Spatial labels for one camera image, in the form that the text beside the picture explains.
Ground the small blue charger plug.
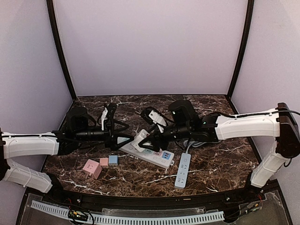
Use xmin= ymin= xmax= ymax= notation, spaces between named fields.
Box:
xmin=108 ymin=155 xmax=119 ymax=166

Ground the white multicolour power strip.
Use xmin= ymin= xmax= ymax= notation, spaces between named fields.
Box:
xmin=120 ymin=129 xmax=174 ymax=169

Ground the small pink charger plug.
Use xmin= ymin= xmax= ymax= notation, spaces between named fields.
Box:
xmin=99 ymin=157 xmax=109 ymax=168

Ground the light blue power strip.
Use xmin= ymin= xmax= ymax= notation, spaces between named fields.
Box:
xmin=174 ymin=140 xmax=221 ymax=189

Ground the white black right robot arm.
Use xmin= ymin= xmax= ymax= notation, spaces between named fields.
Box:
xmin=136 ymin=100 xmax=300 ymax=189

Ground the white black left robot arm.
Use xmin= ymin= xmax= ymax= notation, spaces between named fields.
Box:
xmin=0 ymin=103 xmax=134 ymax=193

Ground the pink cube socket adapter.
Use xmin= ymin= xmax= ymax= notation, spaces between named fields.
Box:
xmin=82 ymin=159 xmax=102 ymax=180

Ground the small green circuit board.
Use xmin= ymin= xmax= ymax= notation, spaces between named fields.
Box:
xmin=67 ymin=210 xmax=88 ymax=221

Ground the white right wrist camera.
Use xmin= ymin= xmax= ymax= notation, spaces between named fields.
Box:
xmin=141 ymin=107 xmax=168 ymax=133

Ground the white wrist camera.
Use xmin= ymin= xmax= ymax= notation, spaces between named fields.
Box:
xmin=141 ymin=107 xmax=168 ymax=133
xmin=101 ymin=103 xmax=117 ymax=131

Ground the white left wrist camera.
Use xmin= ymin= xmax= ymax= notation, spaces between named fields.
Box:
xmin=101 ymin=103 xmax=117 ymax=131

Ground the black front table rail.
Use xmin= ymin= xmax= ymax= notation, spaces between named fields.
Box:
xmin=43 ymin=188 xmax=250 ymax=211

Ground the white slotted cable duct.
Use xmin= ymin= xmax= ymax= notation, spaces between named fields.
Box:
xmin=30 ymin=200 xmax=225 ymax=225

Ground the left black frame post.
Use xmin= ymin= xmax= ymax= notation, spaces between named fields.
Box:
xmin=46 ymin=0 xmax=77 ymax=101

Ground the black frame post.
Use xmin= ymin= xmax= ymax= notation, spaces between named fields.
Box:
xmin=46 ymin=0 xmax=77 ymax=101
xmin=227 ymin=0 xmax=255 ymax=99

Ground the right black frame post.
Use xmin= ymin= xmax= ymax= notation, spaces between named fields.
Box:
xmin=227 ymin=0 xmax=255 ymax=99

